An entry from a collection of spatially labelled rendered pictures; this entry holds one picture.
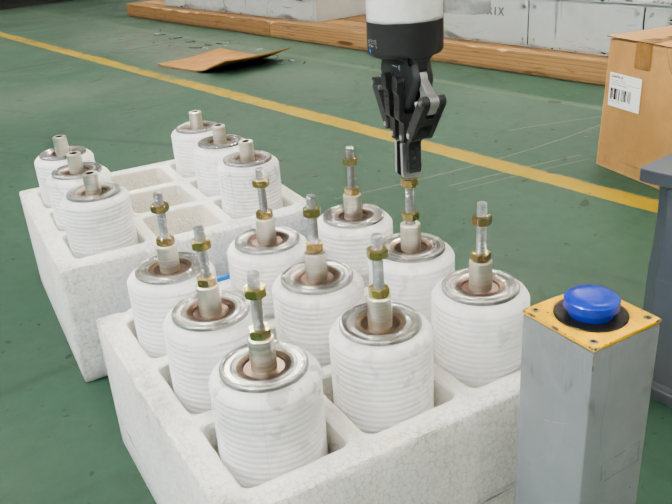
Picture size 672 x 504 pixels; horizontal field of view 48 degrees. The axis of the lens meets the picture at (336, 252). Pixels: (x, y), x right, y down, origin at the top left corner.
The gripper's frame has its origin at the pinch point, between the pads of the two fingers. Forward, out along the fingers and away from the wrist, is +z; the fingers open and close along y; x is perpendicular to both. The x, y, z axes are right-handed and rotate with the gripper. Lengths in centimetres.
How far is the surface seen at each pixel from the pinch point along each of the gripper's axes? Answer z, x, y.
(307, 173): 36, 20, -101
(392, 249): 10.3, -2.1, -0.2
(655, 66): 10, 83, -56
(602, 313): 3.0, 0.1, 31.2
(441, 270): 11.6, 1.4, 4.6
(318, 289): 10.2, -12.6, 5.0
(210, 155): 11, -12, -49
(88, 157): 11, -31, -59
